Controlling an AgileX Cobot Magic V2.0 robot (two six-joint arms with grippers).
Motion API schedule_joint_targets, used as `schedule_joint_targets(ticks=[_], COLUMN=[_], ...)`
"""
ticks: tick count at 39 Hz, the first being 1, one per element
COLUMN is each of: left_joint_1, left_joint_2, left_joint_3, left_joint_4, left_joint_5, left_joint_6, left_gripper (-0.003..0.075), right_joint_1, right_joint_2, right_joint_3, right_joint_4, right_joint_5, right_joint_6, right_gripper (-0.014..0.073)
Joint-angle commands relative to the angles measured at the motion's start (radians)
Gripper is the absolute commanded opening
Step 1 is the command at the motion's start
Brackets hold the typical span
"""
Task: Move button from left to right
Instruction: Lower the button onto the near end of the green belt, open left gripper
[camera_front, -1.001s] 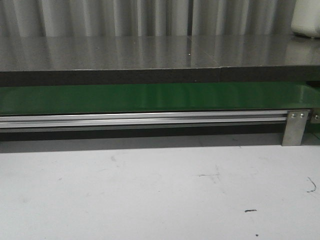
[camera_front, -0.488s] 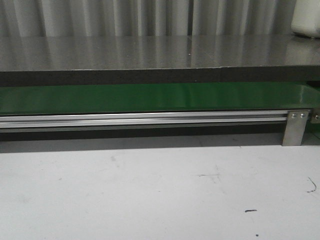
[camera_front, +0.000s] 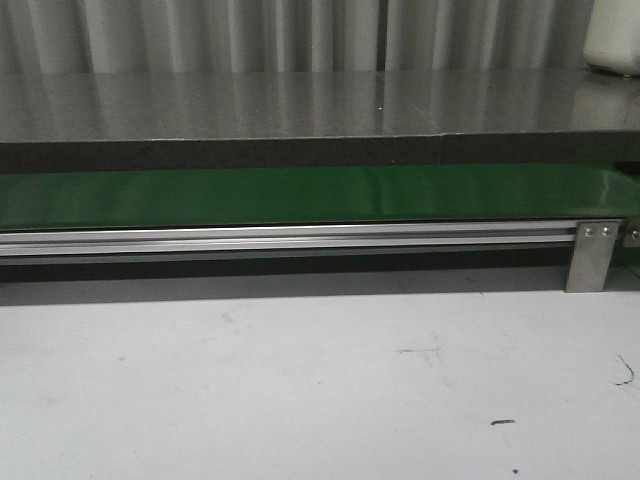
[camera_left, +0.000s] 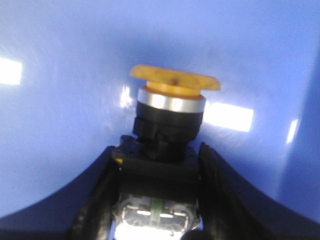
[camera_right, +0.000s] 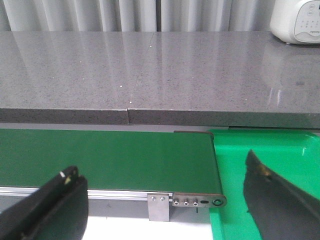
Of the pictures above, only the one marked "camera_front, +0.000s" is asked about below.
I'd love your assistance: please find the steel conveyor support bracket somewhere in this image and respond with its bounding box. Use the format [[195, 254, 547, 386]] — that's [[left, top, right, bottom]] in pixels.
[[565, 220, 619, 293]]

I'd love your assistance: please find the steel conveyor end bracket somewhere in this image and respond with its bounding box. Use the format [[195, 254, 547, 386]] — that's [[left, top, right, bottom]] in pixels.
[[622, 215, 640, 248]]

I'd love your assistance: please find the white pleated curtain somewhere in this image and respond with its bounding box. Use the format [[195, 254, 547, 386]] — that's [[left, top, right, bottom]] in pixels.
[[1, 1, 592, 74]]

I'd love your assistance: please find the green conveyor belt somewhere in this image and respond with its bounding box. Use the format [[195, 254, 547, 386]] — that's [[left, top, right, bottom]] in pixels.
[[1, 164, 639, 231]]

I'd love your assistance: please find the white appliance on counter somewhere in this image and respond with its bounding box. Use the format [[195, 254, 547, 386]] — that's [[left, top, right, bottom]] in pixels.
[[583, 0, 639, 76]]

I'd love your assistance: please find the aluminium conveyor side rail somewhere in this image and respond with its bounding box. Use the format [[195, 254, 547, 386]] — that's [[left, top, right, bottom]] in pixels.
[[1, 220, 578, 258]]

